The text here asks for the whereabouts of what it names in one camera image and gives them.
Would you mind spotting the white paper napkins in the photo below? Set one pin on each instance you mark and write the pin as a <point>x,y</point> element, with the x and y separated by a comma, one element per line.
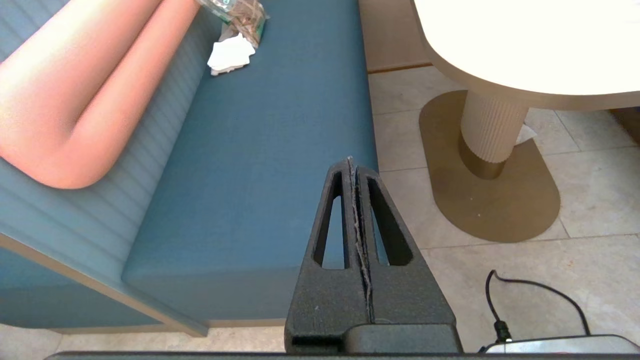
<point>231,54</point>

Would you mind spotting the clear plastic snack bag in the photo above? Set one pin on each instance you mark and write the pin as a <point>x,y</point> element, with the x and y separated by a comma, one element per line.
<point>245,17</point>

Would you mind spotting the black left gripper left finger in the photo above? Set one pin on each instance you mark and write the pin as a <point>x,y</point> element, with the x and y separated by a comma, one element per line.
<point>325,305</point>

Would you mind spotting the golden table pedestal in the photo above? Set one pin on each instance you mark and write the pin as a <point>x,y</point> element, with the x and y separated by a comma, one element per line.
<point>490,200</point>

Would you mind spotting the pink bolster cushion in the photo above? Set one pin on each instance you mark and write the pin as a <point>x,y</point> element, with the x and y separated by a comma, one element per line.
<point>75,90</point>

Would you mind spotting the gray flat device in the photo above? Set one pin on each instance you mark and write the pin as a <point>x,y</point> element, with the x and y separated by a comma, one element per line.
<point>575,345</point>

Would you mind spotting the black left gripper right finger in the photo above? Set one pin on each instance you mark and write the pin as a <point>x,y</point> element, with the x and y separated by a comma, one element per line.
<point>405,300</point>

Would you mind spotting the blue upholstered bench sofa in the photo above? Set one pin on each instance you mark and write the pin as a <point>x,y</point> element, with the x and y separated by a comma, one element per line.
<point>250,175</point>

